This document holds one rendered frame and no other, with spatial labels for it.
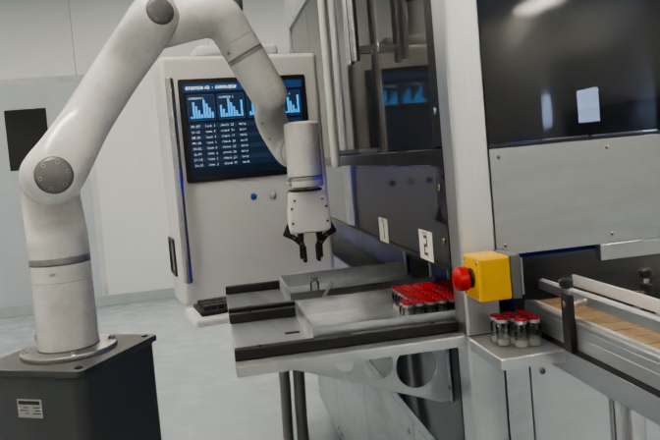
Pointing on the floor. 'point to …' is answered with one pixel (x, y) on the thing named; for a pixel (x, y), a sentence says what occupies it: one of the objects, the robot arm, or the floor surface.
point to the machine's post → (466, 173)
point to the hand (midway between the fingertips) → (311, 252)
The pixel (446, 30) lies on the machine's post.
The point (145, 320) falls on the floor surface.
